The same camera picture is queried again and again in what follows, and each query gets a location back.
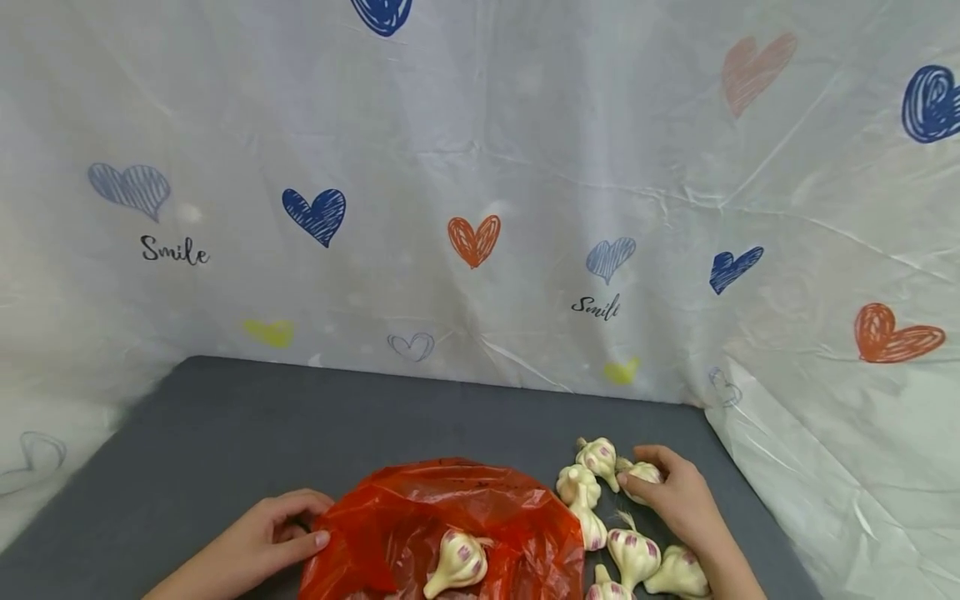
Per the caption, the person's left hand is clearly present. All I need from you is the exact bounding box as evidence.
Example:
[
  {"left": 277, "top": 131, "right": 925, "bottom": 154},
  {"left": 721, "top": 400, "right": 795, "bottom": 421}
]
[{"left": 212, "top": 489, "right": 336, "bottom": 586}]

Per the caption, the person's right hand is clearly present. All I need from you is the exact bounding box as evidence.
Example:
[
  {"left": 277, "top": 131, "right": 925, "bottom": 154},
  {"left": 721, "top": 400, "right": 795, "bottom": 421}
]
[{"left": 616, "top": 444, "right": 728, "bottom": 556}]

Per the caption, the white purple garlic head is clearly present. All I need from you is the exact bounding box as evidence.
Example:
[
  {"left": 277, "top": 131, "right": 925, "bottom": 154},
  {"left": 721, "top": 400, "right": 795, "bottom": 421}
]
[
  {"left": 615, "top": 456, "right": 666, "bottom": 506},
  {"left": 422, "top": 530, "right": 496, "bottom": 600}
]

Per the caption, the red plastic bag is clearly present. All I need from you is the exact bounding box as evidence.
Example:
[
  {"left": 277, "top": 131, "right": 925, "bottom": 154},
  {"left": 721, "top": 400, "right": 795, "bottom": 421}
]
[{"left": 298, "top": 457, "right": 586, "bottom": 600}]

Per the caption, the person's left forearm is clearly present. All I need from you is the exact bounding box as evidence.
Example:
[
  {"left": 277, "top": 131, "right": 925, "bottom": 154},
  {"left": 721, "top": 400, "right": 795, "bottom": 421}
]
[{"left": 141, "top": 550, "right": 235, "bottom": 600}]

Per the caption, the person's right forearm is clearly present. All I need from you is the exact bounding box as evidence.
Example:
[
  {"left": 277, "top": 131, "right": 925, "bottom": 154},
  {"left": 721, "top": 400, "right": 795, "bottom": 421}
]
[{"left": 697, "top": 527, "right": 769, "bottom": 600}]

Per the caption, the pile of garlic bulbs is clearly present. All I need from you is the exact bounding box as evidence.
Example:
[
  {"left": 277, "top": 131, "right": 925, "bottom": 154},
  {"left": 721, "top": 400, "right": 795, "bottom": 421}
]
[{"left": 555, "top": 436, "right": 713, "bottom": 600}]

